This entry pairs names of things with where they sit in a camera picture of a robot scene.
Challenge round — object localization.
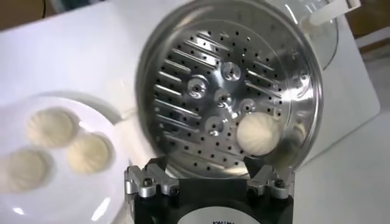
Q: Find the stainless steel steamer basket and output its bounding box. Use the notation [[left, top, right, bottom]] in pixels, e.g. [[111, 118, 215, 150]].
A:
[[135, 0, 324, 179]]

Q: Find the white round plate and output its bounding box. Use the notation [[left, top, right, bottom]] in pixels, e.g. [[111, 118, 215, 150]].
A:
[[0, 96, 132, 224]]

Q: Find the glass lid with white handle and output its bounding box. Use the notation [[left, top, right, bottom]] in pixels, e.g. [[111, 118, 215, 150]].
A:
[[268, 0, 362, 71]]

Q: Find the white steamed baozi bun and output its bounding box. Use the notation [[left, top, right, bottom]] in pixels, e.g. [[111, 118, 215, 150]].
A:
[[236, 111, 281, 156], [4, 147, 51, 193], [26, 107, 77, 149], [65, 132, 113, 175]]

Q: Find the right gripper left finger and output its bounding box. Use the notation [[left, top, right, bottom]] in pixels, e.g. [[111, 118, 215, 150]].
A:
[[124, 156, 180, 198]]

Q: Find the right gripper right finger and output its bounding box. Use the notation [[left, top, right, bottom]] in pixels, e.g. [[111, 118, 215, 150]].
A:
[[243, 156, 295, 200]]

